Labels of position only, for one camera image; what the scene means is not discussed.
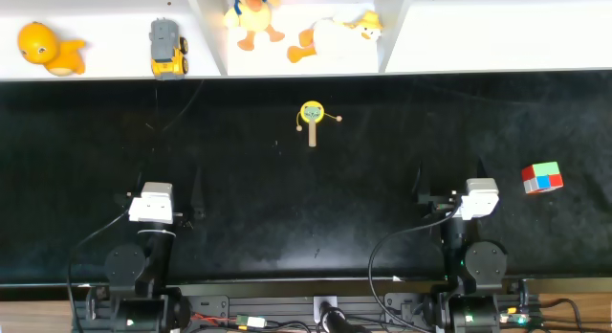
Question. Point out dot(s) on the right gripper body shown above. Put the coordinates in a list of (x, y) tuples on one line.
[(442, 204)]

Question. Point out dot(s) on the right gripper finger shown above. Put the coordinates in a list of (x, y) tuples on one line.
[(421, 184), (480, 172)]

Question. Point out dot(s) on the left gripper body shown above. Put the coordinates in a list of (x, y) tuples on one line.
[(184, 219)]

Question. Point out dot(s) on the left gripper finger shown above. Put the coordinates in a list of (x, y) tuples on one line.
[(198, 199)]

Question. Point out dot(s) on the grey and yellow toy truck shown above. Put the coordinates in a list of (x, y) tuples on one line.
[(166, 51)]

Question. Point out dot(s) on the yellow rubber duck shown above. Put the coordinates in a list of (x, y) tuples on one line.
[(40, 43)]

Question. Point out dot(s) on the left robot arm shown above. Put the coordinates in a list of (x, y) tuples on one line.
[(153, 256)]

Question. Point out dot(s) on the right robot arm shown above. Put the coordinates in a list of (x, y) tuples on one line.
[(485, 263)]

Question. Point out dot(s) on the many-coloured puzzle cube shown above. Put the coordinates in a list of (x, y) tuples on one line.
[(542, 177)]

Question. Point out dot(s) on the yellow rattle drum toy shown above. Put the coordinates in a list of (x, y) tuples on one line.
[(312, 114)]

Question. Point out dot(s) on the white shelf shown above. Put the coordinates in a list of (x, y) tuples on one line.
[(478, 36)]

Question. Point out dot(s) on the white plush goose with hat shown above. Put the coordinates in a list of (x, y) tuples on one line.
[(339, 38)]

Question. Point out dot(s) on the yellow plush duck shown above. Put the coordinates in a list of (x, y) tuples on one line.
[(253, 19)]

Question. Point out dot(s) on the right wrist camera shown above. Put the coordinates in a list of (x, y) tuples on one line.
[(480, 199)]

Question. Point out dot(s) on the mounting rail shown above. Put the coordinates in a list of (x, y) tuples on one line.
[(287, 306)]

